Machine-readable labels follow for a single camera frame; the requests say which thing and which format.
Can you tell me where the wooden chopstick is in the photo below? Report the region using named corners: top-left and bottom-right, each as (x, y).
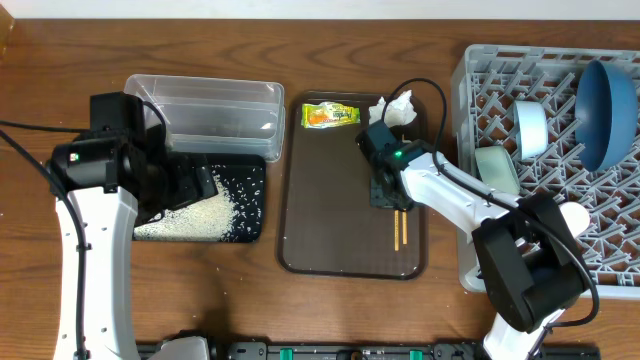
top-left (394, 210), bottom-right (400, 252)
top-left (401, 212), bottom-right (408, 245)

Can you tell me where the white napkin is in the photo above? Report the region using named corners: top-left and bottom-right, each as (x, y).
top-left (369, 90), bottom-right (417, 128)

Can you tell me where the yellow green snack wrapper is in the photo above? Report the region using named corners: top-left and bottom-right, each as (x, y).
top-left (301, 101), bottom-right (361, 129)

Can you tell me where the mint green cup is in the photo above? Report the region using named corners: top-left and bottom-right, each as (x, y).
top-left (474, 146), bottom-right (520, 195)

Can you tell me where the light blue bowl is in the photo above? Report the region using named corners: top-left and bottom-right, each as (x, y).
top-left (514, 101), bottom-right (548, 159)

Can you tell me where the white pink cup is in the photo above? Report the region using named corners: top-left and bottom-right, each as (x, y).
top-left (559, 202), bottom-right (590, 238)

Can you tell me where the dark blue plate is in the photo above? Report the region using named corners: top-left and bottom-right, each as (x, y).
top-left (575, 60), bottom-right (639, 172)

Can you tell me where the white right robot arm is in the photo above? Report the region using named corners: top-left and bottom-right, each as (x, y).
top-left (367, 148), bottom-right (599, 359)

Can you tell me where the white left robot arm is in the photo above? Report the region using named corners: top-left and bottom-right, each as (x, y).
top-left (49, 130), bottom-right (217, 359)

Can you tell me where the grey dishwasher rack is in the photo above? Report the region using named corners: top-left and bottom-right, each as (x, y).
top-left (451, 45), bottom-right (639, 300)

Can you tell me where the white rice pile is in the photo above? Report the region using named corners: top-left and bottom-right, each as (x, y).
top-left (134, 165), bottom-right (266, 243)

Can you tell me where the dark brown serving tray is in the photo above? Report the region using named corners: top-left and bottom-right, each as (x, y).
top-left (276, 91), bottom-right (428, 280)

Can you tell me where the clear plastic bin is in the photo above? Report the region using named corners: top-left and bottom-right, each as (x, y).
top-left (124, 74), bottom-right (286, 162)

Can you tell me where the black rectangular tray bin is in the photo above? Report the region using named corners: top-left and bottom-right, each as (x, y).
top-left (134, 153), bottom-right (266, 243)

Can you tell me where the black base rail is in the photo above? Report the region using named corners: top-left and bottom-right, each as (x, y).
top-left (136, 330), bottom-right (602, 360)

